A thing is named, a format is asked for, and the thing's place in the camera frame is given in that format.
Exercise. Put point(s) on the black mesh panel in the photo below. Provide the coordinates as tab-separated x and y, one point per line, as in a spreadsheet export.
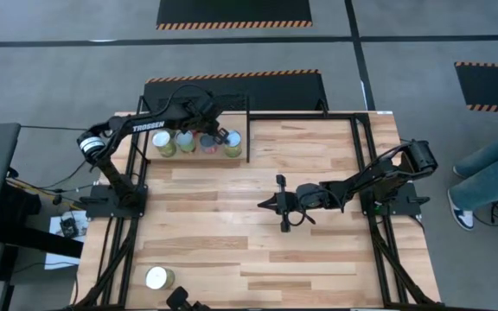
231	103

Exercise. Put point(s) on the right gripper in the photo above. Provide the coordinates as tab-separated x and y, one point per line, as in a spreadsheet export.
290	203

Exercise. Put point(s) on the green pears can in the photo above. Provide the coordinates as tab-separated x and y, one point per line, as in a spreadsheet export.
157	277

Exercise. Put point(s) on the wooden shelf board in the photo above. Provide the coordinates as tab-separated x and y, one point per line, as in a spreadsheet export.
237	122

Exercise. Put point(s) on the person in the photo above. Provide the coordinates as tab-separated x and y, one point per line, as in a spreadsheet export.
487	181

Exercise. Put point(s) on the large yellow-green can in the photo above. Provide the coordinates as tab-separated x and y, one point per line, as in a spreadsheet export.
161	139

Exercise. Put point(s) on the white paper sheet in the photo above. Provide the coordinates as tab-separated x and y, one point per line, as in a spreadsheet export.
59	261

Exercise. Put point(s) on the black object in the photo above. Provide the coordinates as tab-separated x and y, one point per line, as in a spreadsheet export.
179	299

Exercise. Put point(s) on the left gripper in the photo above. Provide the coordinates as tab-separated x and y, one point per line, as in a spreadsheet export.
203	114

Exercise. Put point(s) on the dark equipment stand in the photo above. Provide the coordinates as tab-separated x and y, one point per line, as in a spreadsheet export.
24	233

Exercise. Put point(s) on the small black device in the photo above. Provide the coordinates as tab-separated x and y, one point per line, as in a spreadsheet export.
69	226

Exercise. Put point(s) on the black metal table frame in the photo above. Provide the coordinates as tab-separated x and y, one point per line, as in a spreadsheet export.
301	116

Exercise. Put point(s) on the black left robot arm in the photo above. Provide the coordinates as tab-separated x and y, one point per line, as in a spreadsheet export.
147	125

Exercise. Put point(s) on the small pink colourful can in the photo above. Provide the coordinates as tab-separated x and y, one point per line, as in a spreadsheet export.
208	143

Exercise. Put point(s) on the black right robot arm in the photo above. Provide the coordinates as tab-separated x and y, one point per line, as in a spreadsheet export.
374	177

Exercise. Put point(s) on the green can with red print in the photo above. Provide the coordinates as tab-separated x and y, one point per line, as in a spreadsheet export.
185	140

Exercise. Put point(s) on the black mat with striped edge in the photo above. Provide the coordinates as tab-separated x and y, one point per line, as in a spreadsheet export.
491	86
231	10
275	93

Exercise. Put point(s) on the large green can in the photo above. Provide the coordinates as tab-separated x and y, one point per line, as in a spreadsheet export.
234	140

